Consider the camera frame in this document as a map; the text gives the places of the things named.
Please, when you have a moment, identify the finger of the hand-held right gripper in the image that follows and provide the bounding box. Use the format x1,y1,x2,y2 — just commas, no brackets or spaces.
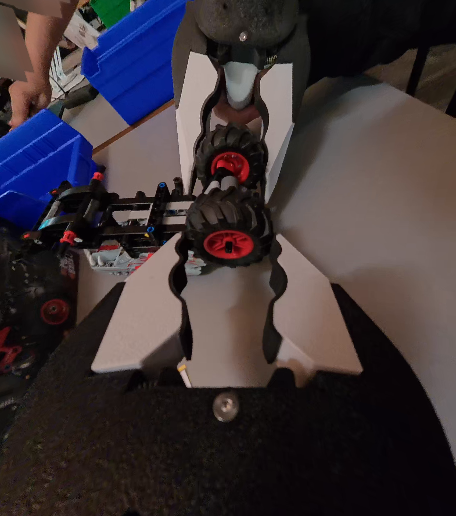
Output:
175,52,222,196
254,64,295,203

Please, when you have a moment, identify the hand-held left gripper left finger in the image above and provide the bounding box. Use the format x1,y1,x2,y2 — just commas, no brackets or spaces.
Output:
90,233,195,388

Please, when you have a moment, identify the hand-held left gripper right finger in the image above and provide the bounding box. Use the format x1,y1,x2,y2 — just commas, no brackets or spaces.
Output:
263,234,364,388

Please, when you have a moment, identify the black toy wheel red hub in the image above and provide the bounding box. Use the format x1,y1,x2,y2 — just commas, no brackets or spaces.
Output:
193,123,270,190
184,189,275,267

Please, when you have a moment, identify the grey toy axle block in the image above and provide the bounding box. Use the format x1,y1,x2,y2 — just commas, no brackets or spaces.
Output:
208,177,253,194

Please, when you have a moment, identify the black toy truck chassis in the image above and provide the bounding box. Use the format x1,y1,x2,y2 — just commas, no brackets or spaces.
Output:
22,171,196,259

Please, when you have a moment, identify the person's right forearm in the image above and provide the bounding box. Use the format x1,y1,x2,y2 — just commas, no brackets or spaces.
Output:
300,0,456,79

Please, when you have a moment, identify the another person's forearm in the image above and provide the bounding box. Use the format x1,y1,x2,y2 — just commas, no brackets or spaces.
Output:
20,8,79,87

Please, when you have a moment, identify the person's right hand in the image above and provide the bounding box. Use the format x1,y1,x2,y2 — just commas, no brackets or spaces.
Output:
216,103,262,126

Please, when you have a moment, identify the grey red toy truck shell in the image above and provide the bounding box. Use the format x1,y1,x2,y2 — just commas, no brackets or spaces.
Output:
83,240,208,279

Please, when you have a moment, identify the blue plastic bin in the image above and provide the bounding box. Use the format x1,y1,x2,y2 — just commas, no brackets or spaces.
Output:
81,0,190,126
0,108,99,230

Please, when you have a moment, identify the black toy box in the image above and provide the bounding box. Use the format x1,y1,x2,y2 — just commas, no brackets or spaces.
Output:
0,202,81,412

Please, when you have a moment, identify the green plastic bin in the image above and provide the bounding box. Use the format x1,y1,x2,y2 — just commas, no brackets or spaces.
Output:
90,0,132,29

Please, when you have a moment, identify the black chair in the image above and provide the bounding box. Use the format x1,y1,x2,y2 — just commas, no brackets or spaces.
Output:
405,38,456,119

